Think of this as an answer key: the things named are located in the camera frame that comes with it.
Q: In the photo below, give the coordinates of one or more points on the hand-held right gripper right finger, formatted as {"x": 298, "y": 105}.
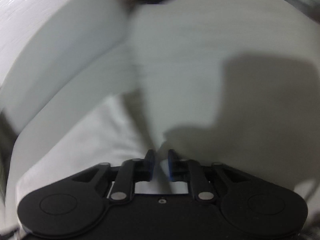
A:
{"x": 170, "y": 165}

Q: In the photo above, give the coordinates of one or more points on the grey sofa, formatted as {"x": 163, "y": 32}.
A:
{"x": 187, "y": 55}

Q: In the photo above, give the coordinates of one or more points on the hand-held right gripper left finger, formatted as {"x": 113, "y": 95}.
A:
{"x": 151, "y": 165}

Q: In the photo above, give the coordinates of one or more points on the white t-shirt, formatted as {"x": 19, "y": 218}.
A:
{"x": 87, "y": 142}

